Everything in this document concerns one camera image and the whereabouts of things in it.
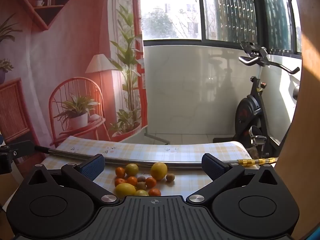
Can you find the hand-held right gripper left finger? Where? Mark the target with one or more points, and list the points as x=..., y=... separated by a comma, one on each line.
x=93, y=168

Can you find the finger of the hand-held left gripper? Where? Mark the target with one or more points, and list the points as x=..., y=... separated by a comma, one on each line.
x=22, y=148

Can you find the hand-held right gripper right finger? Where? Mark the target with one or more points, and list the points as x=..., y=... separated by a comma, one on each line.
x=212, y=167

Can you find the tangerine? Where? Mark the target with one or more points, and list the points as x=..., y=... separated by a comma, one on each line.
x=154, y=192
x=120, y=181
x=120, y=172
x=150, y=182
x=132, y=180

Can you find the small yellow-green citrus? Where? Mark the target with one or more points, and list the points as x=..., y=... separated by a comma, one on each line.
x=141, y=193
x=131, y=169

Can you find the large yellow grapefruit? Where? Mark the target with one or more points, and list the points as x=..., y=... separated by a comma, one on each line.
x=125, y=190

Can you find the kiwi fruit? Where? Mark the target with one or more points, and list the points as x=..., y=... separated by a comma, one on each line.
x=170, y=177
x=140, y=185
x=141, y=179

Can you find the large yellow lemon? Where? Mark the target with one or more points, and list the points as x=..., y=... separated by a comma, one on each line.
x=159, y=170

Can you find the telescopic metal pole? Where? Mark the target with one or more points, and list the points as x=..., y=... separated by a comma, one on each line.
x=182, y=165

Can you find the black exercise bike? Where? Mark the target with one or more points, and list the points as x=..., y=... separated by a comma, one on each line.
x=247, y=115

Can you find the metal backdrop stand leg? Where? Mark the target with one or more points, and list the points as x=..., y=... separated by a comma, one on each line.
x=156, y=138

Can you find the printed backdrop cloth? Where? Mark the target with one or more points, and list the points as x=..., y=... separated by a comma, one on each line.
x=62, y=55

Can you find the wooden board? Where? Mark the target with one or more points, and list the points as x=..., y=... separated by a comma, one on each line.
x=307, y=130

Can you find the dark framed window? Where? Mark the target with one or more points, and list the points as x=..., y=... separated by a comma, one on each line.
x=170, y=10

